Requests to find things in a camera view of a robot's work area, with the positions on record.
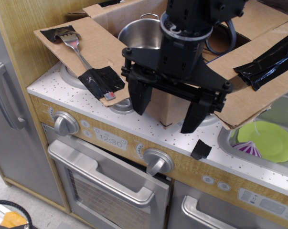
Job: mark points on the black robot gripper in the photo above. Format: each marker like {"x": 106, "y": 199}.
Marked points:
{"x": 178, "y": 67}

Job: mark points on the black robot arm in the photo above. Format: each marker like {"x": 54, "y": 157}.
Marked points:
{"x": 201, "y": 7}

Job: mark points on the black tape piece on counter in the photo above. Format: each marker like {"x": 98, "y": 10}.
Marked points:
{"x": 201, "y": 150}

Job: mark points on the right silver stove knob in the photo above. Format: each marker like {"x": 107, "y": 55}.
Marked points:
{"x": 157, "y": 161}

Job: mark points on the silver stove knob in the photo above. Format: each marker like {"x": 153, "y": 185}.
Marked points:
{"x": 65, "y": 124}
{"x": 157, "y": 161}

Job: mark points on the toy oven clock display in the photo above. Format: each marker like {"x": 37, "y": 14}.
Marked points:
{"x": 111, "y": 138}

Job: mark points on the stainless steel pot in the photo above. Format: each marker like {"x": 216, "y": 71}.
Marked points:
{"x": 142, "y": 33}

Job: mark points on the purple toy onion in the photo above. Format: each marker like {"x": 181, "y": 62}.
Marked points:
{"x": 247, "y": 147}

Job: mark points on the large cardboard box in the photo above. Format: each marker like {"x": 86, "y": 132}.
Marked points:
{"x": 100, "y": 48}

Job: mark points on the left silver stove knob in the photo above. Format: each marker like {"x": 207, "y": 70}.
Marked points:
{"x": 65, "y": 124}

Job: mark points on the silver dishwasher door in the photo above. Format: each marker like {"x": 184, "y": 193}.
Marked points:
{"x": 194, "y": 209}

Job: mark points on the green plastic plate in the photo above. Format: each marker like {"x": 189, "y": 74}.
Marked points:
{"x": 270, "y": 139}

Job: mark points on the silver toy sink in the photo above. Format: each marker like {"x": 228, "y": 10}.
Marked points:
{"x": 276, "y": 114}

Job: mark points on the silver metal fork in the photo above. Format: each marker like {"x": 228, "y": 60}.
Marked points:
{"x": 71, "y": 40}

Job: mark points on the silver toy oven door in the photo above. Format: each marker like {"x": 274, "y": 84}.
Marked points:
{"x": 108, "y": 192}

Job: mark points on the black tape on right flap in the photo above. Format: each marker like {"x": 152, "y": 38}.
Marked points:
{"x": 263, "y": 69}

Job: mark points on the black tape on fork tines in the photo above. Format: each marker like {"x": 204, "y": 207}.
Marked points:
{"x": 52, "y": 34}

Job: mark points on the grey toy fridge door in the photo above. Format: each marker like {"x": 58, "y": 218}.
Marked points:
{"x": 23, "y": 161}

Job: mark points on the black tape on fork handle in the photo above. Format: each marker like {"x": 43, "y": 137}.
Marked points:
{"x": 102, "y": 83}

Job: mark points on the silver fridge door handle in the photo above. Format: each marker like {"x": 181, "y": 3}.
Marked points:
{"x": 15, "y": 122}

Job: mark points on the orange object in black ring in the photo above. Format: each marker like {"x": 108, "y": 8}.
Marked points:
{"x": 13, "y": 220}

